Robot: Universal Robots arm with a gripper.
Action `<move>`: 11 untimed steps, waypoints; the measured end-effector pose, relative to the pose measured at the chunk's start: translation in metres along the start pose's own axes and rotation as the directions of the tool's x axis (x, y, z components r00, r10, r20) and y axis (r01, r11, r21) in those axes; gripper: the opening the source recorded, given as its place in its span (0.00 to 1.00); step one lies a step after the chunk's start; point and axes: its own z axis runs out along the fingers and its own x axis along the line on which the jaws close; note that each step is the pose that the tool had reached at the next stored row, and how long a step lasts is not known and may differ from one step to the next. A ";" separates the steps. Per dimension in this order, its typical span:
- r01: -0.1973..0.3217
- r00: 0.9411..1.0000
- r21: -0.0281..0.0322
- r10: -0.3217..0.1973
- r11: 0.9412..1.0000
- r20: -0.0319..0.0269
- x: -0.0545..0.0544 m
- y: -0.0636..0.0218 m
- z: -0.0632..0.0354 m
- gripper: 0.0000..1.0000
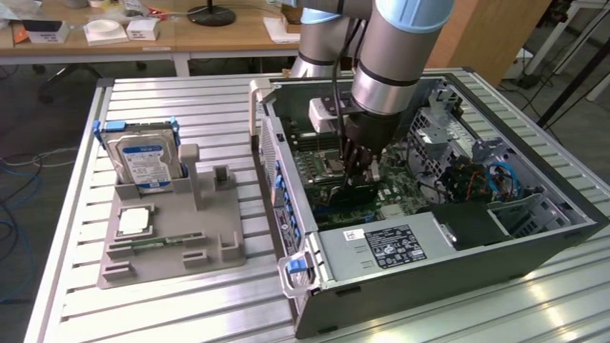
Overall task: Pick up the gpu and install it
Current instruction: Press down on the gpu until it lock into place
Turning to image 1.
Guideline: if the red black twisted wire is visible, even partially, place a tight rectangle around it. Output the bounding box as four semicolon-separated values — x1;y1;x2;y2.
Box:
464;169;487;203

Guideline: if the wooden cabinet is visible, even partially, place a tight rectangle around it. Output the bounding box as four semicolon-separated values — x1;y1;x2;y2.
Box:
413;0;557;86

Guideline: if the small white box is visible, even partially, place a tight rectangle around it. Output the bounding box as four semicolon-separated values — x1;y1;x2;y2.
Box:
125;18;161;41

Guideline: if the white square holder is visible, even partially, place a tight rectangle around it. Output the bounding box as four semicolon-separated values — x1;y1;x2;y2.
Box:
82;19;130;46

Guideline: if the open grey disk bay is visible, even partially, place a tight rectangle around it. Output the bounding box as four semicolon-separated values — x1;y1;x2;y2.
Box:
484;187;575;240

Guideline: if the black stand leg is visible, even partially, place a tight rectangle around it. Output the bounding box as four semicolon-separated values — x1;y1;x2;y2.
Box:
535;42;610;128

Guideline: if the hard disk with blue carrier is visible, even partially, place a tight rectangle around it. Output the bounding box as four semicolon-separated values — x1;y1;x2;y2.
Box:
92;119;185;196

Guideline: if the black power connector bundle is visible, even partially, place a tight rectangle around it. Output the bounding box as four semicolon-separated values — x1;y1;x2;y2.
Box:
435;159;484;205

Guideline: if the blue floor cable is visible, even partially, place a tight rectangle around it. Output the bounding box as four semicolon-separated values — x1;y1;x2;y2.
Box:
0;171;46;304

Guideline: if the white floor cable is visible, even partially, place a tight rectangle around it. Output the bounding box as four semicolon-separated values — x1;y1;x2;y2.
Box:
0;146;77;169

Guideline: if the wooden desk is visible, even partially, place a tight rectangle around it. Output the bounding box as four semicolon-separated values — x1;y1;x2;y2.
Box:
0;0;435;78

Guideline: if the grey power supply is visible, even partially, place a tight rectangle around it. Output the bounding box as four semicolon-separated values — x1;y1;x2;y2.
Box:
317;213;459;284

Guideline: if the black chair base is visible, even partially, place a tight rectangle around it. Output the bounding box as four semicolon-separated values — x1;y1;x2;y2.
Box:
32;62;104;104

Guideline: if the white table frame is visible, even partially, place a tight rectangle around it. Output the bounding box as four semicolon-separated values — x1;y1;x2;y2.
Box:
537;0;610;103

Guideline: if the green motherboard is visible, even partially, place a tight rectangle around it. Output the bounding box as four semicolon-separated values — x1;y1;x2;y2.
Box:
285;121;432;229

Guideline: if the silver chipset heatsink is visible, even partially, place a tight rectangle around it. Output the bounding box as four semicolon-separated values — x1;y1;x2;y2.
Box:
380;204;416;219

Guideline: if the black green graphics card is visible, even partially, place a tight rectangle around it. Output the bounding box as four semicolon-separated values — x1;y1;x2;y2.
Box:
317;178;380;215

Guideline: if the brown cardboard box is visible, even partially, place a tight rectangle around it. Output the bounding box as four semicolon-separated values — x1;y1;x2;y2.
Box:
281;2;304;26

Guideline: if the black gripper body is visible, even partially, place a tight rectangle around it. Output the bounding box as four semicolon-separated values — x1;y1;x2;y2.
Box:
343;111;401;156

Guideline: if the white paper booklet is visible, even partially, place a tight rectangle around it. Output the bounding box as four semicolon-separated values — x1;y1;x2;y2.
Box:
262;16;301;44

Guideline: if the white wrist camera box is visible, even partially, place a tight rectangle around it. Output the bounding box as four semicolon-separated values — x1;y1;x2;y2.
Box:
308;98;353;134

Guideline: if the white box with dark lid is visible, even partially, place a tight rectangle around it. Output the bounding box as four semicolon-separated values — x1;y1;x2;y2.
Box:
21;19;70;44

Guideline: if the blue data wire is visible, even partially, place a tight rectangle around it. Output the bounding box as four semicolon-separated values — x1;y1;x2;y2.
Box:
484;160;521;201

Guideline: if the black camera cable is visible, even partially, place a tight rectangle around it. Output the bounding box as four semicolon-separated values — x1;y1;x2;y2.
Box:
331;19;368;144

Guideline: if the CPU socket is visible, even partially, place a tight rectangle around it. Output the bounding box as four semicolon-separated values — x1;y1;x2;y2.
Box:
319;151;349;179

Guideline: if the green RAM stick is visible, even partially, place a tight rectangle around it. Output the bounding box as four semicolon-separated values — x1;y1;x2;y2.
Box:
128;234;202;251

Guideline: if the silver CPU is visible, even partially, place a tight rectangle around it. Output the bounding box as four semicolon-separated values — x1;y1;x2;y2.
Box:
116;209;149;237

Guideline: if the white floor box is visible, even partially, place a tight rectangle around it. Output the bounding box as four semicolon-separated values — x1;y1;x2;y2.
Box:
503;48;535;82

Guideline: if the black round lamp base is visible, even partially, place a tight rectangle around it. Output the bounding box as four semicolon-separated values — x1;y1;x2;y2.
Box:
185;0;237;27

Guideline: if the open black PC case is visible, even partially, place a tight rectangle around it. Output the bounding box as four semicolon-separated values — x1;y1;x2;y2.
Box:
248;67;610;340

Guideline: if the grey parts rack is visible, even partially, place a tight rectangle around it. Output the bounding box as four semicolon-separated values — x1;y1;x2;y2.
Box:
96;144;248;291

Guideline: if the perforated metal disk cage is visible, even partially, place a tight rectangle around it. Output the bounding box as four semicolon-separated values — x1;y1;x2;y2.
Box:
397;105;471;187

